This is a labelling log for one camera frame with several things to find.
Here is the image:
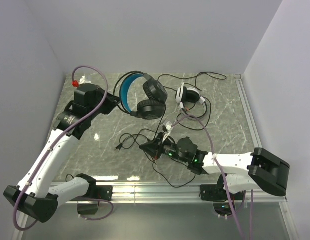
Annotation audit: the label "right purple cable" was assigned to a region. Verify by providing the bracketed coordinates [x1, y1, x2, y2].
[172, 114, 254, 240]

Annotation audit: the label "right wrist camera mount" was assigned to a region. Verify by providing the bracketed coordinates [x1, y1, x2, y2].
[162, 120, 173, 142]

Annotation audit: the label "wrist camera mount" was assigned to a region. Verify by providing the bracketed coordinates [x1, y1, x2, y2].
[162, 120, 173, 142]
[71, 75, 92, 88]

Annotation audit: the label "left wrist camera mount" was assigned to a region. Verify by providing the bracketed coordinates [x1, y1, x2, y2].
[71, 75, 92, 88]

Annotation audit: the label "white headphones black cable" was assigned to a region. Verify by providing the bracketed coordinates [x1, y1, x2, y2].
[157, 71, 226, 131]

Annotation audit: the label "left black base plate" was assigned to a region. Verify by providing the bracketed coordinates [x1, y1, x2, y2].
[95, 185, 113, 201]

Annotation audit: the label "black headphone cable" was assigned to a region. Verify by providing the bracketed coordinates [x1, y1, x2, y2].
[116, 113, 197, 189]

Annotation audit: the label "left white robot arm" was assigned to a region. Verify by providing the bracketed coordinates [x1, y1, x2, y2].
[3, 83, 120, 223]

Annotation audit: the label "black blue headphones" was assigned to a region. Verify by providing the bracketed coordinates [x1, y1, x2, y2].
[113, 71, 168, 120]

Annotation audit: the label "aluminium right side rail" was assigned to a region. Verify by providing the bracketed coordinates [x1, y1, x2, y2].
[234, 75, 262, 152]

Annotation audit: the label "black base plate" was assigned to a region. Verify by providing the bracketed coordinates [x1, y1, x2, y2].
[95, 185, 113, 201]
[199, 184, 222, 202]

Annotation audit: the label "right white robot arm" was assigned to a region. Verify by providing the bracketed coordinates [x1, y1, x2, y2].
[139, 135, 290, 197]

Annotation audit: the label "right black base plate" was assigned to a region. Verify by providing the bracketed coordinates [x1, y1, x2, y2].
[199, 184, 222, 202]

